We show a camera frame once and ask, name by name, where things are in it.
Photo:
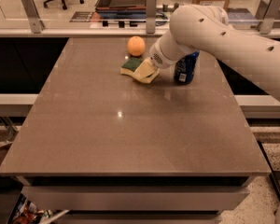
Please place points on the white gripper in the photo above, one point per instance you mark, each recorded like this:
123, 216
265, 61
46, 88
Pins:
157, 57

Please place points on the orange fruit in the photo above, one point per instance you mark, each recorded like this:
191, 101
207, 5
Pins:
136, 46

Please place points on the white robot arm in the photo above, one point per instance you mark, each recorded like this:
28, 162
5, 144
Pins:
254, 57

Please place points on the blue soda can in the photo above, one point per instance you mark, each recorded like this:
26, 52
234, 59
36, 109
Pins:
185, 68

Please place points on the colourful items bin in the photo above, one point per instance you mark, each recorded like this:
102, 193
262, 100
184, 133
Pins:
26, 212

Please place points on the green and yellow sponge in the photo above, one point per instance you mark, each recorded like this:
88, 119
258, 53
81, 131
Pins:
130, 66

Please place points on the grey drawer front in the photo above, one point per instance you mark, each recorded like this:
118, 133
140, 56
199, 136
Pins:
136, 198

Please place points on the middle metal glass bracket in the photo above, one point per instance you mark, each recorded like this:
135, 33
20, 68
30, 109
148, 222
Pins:
150, 16

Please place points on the left metal glass bracket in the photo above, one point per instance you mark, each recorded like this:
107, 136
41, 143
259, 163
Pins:
36, 24

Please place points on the metal glass bracket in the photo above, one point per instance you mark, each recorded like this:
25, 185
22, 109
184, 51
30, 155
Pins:
36, 24
267, 22
150, 16

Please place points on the right metal glass bracket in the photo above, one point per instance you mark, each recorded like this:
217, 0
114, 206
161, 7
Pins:
267, 22

